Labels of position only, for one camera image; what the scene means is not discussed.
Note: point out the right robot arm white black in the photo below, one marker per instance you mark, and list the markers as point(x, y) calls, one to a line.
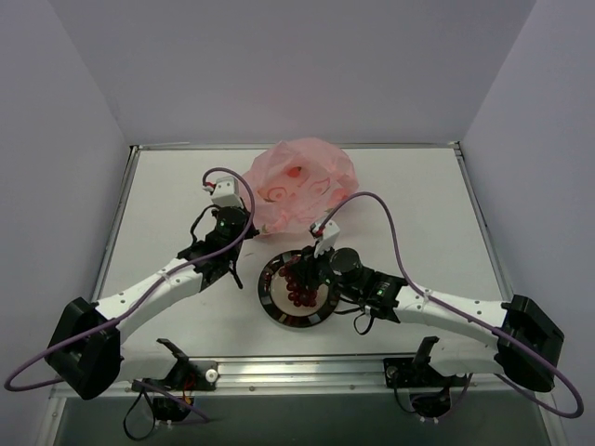
point(516, 338)

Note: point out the aluminium front rail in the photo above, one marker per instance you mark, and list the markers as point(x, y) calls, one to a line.
point(336, 370)

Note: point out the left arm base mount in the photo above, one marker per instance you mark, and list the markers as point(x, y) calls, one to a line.
point(186, 371)

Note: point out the round plate dark rim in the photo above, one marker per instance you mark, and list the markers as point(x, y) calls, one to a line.
point(295, 321)

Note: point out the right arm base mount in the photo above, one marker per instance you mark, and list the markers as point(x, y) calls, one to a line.
point(414, 370)

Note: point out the red fake grape bunch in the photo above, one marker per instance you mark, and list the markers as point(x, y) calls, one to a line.
point(289, 294)

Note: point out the pink plastic bag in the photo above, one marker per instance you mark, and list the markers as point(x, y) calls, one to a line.
point(287, 205)

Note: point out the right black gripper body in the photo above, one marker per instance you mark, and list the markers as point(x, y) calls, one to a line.
point(308, 268)

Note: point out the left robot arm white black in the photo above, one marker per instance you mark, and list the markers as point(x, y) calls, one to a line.
point(87, 346)

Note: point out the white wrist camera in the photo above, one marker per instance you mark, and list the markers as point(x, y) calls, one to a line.
point(324, 236)
point(224, 192)

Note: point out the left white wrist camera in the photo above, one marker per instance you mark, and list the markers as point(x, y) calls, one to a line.
point(224, 192)

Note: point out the fake strawberry in bag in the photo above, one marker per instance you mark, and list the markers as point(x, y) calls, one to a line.
point(296, 172)

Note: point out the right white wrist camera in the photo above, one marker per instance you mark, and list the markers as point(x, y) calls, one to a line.
point(324, 236)

